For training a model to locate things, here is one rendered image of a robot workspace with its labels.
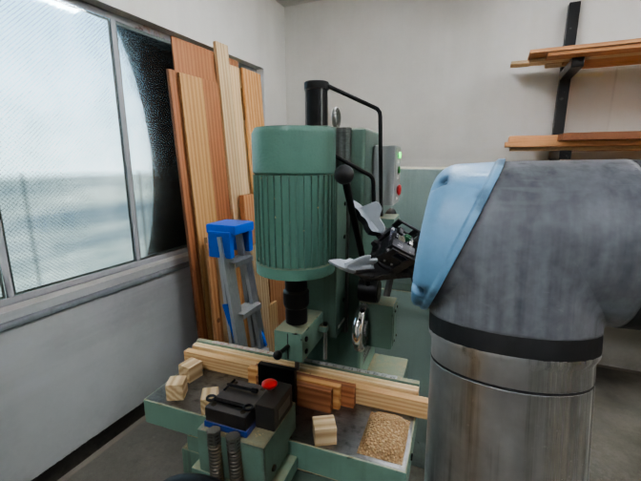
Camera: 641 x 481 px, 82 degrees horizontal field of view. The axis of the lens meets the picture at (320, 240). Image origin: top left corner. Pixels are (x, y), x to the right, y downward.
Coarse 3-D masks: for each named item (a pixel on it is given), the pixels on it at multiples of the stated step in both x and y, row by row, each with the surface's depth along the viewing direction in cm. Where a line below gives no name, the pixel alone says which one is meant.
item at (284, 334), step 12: (312, 312) 92; (288, 324) 85; (312, 324) 86; (276, 336) 83; (288, 336) 82; (300, 336) 80; (312, 336) 87; (276, 348) 83; (288, 348) 82; (300, 348) 81; (312, 348) 87; (300, 360) 82
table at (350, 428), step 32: (192, 384) 91; (224, 384) 91; (160, 416) 84; (192, 416) 81; (352, 416) 79; (288, 448) 73; (320, 448) 71; (352, 448) 71; (224, 480) 68; (288, 480) 69; (352, 480) 69; (384, 480) 67
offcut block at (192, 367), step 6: (186, 360) 94; (192, 360) 94; (198, 360) 94; (180, 366) 92; (186, 366) 91; (192, 366) 91; (198, 366) 93; (180, 372) 92; (186, 372) 91; (192, 372) 92; (198, 372) 93; (192, 378) 92
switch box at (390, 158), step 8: (376, 152) 98; (384, 152) 98; (392, 152) 97; (376, 160) 99; (384, 160) 98; (392, 160) 97; (400, 160) 105; (376, 168) 99; (384, 168) 99; (392, 168) 98; (376, 176) 100; (384, 176) 99; (392, 176) 98; (376, 184) 100; (384, 184) 99; (392, 184) 99; (376, 192) 101; (384, 192) 100; (392, 192) 99; (376, 200) 101; (384, 200) 100; (392, 200) 100
